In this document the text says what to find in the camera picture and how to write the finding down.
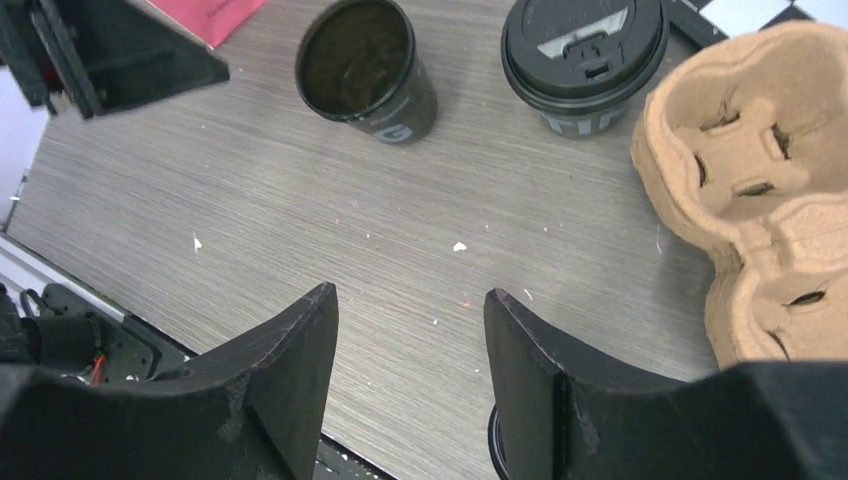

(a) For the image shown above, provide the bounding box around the black lidded coffee cup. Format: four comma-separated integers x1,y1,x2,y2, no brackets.
500,0,670,139

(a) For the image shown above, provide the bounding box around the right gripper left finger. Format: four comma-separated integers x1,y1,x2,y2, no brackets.
1,282,339,479

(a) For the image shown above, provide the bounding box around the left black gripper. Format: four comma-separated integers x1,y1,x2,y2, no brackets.
1,1,230,119

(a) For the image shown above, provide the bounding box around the pink and cream paper bag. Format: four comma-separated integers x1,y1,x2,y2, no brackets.
149,0,265,49

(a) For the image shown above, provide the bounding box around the black coffee cup lid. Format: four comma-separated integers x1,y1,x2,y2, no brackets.
487,405,509,480

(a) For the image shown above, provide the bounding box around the black and white chessboard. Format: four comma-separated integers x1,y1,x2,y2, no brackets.
663,0,847,48

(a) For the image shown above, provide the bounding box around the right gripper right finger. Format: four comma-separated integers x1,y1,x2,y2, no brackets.
483,288,847,479

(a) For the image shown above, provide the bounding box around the brown cardboard cup carrier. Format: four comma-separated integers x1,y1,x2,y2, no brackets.
631,20,847,368

